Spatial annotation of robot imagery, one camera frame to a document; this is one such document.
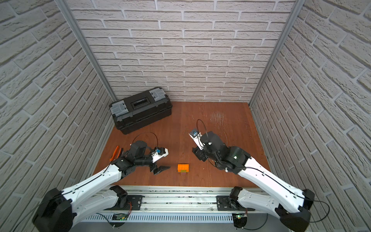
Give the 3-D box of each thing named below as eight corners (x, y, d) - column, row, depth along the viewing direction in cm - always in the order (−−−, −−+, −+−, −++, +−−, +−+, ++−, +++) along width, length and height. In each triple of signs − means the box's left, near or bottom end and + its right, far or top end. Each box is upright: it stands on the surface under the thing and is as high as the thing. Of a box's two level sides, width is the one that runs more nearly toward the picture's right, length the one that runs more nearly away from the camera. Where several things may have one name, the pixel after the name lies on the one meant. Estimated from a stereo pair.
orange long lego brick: (178, 173, 86) (177, 169, 80) (178, 168, 88) (178, 164, 83) (188, 173, 86) (188, 169, 81) (188, 168, 88) (188, 164, 83)
